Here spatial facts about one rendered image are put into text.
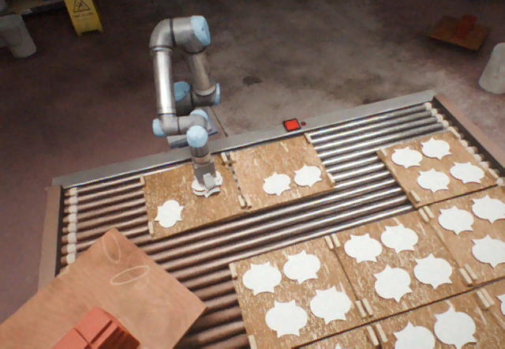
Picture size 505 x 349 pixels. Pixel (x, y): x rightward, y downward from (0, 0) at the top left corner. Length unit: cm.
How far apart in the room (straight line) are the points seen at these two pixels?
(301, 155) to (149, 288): 91
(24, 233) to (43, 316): 170
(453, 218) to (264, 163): 84
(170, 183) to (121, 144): 168
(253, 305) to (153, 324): 35
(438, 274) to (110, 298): 118
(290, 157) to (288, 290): 65
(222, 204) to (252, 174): 21
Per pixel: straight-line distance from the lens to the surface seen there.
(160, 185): 174
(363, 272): 150
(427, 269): 157
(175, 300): 134
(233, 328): 141
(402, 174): 181
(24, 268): 298
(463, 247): 168
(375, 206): 168
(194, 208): 163
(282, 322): 138
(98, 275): 147
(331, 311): 141
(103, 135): 351
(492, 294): 164
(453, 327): 151
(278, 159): 176
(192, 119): 150
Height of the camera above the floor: 227
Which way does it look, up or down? 49 degrees down
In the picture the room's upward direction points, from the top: 3 degrees counter-clockwise
